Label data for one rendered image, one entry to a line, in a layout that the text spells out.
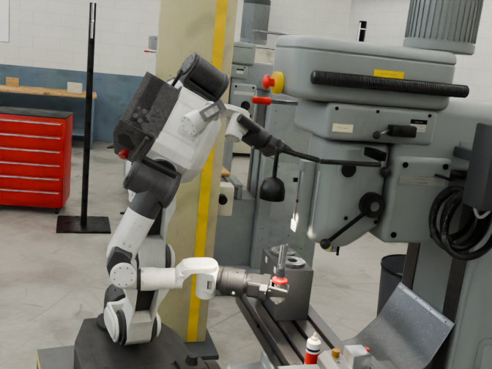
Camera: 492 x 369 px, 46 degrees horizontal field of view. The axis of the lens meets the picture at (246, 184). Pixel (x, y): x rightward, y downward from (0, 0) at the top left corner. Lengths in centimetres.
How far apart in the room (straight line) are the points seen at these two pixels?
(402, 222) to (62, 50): 919
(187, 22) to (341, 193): 188
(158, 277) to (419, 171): 83
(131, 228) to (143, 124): 31
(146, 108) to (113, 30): 872
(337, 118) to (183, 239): 209
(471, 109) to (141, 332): 151
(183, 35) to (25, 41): 741
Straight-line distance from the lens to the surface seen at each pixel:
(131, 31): 1056
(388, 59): 159
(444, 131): 173
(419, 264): 205
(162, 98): 186
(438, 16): 173
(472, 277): 186
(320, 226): 166
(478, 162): 154
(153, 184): 174
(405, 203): 171
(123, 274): 178
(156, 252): 222
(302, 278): 202
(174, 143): 181
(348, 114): 156
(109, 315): 252
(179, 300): 364
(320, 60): 151
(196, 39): 330
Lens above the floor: 184
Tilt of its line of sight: 13 degrees down
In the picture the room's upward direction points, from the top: 6 degrees clockwise
